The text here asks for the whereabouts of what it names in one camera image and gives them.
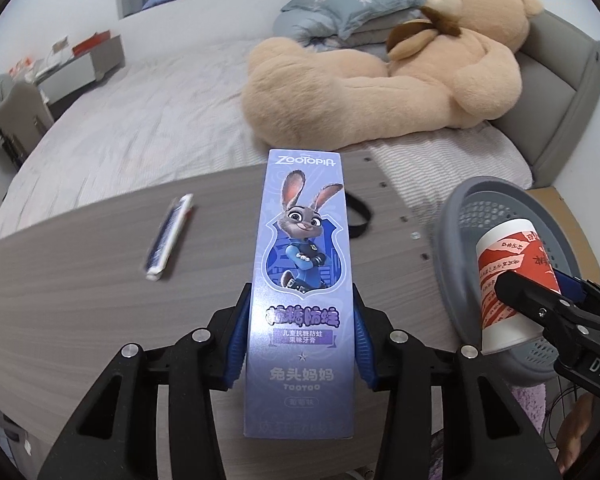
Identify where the grey upholstered headboard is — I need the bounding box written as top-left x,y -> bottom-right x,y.
386,0 -> 600,189

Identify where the grey blue pillow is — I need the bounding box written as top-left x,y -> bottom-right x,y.
281,0 -> 423,39

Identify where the person's right hand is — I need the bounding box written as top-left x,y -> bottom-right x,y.
556,393 -> 595,474

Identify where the grey folded duvet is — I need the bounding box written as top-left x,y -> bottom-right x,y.
273,10 -> 402,61

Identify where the black hair band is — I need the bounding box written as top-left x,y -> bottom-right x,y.
344,192 -> 373,240

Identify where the grey plastic trash basket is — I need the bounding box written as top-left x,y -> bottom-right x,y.
432,177 -> 580,386

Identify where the bed with white sheet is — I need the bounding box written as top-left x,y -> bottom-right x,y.
0,37 -> 534,246

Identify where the large beige teddy bear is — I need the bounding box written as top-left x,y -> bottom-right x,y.
241,0 -> 544,151

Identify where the red white paper cup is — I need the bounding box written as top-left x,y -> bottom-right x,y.
476,219 -> 560,354

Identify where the grey white desk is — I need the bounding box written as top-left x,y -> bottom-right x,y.
36,36 -> 125,104

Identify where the red box on desk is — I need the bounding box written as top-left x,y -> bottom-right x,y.
72,30 -> 111,58

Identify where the purple Zootopia toothpaste box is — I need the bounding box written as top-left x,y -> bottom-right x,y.
243,148 -> 355,440

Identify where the grey chair with clothes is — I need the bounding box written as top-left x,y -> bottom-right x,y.
0,74 -> 54,168

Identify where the brown bedside cabinet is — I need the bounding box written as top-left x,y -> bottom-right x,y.
528,186 -> 600,284

